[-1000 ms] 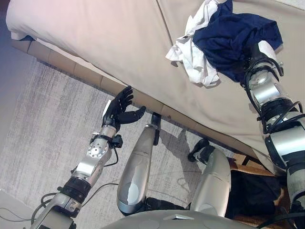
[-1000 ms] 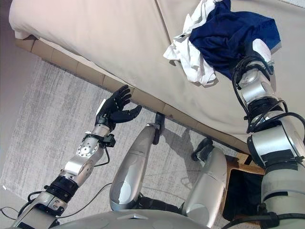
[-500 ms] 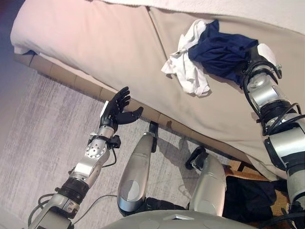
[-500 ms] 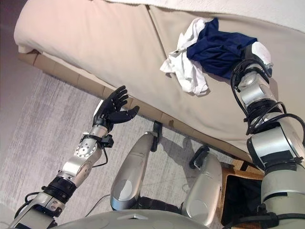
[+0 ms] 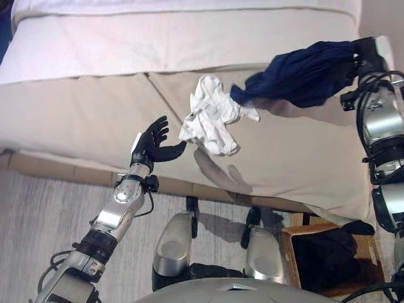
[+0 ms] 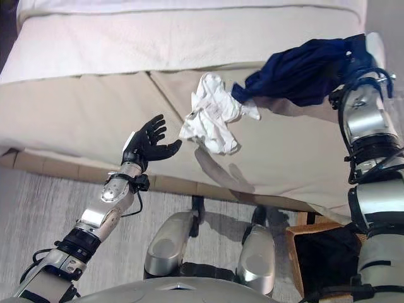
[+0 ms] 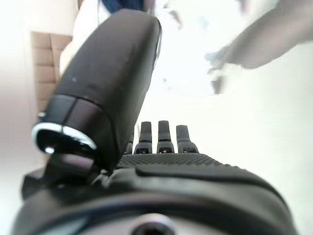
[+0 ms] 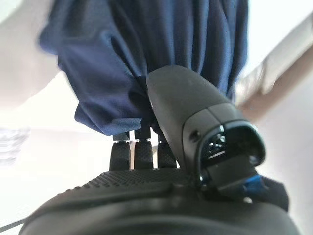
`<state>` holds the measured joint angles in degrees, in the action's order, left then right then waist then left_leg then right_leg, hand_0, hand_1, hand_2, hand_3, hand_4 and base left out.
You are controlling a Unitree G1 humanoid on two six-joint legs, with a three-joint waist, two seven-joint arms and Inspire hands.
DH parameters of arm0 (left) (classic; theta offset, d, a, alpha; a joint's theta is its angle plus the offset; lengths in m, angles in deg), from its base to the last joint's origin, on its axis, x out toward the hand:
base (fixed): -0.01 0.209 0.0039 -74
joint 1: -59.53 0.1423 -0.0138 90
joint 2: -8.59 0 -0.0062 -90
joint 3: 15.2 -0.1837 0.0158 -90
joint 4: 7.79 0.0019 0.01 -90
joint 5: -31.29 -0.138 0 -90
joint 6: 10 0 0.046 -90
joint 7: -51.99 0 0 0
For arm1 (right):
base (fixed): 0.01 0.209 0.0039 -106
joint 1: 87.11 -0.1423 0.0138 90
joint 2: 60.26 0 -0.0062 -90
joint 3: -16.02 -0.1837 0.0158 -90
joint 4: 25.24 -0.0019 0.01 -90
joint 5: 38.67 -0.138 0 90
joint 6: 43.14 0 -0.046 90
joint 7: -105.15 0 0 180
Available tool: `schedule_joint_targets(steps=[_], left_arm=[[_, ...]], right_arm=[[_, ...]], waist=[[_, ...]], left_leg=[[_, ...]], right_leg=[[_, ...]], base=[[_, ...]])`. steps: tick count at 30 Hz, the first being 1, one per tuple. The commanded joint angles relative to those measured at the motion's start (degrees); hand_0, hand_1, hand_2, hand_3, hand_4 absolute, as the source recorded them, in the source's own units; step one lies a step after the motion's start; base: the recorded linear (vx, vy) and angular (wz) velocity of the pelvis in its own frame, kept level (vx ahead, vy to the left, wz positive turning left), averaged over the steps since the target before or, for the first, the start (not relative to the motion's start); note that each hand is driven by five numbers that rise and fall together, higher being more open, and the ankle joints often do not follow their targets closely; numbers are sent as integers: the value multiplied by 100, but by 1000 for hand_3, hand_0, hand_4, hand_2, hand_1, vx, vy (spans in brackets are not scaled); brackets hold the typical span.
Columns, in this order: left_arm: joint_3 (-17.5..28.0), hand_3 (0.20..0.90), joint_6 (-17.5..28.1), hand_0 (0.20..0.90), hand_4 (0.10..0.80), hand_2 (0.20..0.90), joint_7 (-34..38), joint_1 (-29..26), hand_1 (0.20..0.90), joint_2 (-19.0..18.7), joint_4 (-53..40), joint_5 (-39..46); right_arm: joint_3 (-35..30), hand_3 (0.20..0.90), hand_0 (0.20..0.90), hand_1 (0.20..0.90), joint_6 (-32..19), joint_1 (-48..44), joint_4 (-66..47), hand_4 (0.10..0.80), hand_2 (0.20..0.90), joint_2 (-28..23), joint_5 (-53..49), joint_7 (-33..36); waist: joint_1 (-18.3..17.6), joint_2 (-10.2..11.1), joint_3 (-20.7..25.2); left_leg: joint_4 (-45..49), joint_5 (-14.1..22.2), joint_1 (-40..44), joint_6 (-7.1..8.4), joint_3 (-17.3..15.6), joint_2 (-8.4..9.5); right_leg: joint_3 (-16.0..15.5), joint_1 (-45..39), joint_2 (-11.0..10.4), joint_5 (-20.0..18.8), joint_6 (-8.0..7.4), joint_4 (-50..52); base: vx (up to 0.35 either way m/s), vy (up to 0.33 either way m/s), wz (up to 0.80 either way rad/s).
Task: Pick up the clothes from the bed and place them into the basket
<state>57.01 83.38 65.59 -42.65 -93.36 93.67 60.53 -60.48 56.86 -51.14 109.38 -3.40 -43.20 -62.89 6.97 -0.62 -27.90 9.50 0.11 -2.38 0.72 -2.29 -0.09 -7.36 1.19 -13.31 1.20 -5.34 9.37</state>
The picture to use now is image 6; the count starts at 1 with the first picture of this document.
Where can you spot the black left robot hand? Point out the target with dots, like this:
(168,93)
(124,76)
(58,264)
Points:
(145,145)

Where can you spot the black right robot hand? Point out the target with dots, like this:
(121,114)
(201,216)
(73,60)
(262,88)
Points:
(372,50)

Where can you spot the white garment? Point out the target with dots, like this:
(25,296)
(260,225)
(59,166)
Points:
(214,116)

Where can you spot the navy blue garment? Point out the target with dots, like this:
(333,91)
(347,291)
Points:
(300,72)

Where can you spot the black garment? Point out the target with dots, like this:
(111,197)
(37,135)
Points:
(325,259)

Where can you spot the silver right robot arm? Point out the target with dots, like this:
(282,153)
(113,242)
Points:
(372,195)

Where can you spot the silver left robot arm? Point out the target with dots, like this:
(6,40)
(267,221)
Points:
(104,208)

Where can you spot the beige bed cover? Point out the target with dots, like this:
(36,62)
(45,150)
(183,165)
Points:
(79,110)

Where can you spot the brown wicker basket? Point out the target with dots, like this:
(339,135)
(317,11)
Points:
(292,240)

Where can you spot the silver left robot leg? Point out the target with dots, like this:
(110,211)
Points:
(167,243)

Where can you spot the silver robot leg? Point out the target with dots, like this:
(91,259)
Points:
(257,252)
(167,243)

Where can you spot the white duvet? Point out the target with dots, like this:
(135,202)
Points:
(158,41)

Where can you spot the large grey area rug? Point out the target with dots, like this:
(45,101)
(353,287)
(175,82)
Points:
(47,205)

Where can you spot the grey robot torso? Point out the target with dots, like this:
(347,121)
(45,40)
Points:
(176,292)

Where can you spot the silver right robot leg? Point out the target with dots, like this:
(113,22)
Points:
(257,252)

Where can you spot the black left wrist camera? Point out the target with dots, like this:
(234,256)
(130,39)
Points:
(142,183)

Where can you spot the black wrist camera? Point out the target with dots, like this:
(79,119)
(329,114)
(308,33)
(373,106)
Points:
(142,183)
(335,99)

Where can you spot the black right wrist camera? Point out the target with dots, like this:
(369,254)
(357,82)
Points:
(335,99)

